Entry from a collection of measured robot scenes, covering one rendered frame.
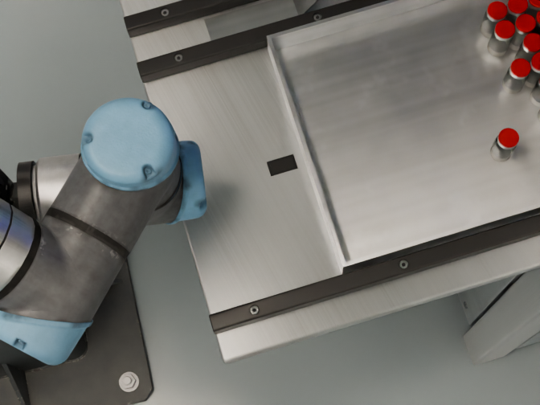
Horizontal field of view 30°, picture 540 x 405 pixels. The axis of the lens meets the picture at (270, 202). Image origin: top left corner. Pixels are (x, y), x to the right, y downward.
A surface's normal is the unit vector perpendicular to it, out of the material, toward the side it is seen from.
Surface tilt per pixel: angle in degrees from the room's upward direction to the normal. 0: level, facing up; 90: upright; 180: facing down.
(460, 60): 0
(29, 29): 0
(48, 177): 12
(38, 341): 32
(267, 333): 0
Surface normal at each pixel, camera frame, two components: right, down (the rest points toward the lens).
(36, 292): 0.43, 0.35
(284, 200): -0.04, -0.28
